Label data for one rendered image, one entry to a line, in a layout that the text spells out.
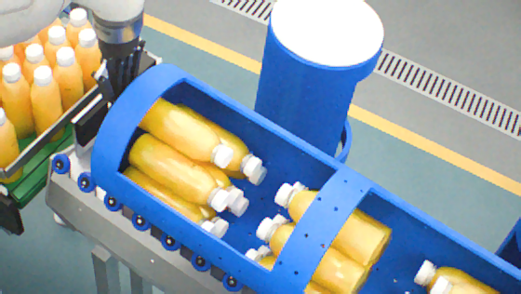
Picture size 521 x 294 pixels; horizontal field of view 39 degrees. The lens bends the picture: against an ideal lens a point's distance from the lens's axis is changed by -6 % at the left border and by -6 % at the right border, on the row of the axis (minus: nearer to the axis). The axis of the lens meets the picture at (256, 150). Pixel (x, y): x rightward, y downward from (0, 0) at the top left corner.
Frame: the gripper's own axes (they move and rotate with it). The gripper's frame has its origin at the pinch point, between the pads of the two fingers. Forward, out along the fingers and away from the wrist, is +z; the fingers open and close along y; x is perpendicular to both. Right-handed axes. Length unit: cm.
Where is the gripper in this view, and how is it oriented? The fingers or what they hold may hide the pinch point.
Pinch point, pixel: (120, 104)
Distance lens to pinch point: 150.1
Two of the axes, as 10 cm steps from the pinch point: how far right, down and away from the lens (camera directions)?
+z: -1.1, 6.0, 7.9
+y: -5.5, 6.2, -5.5
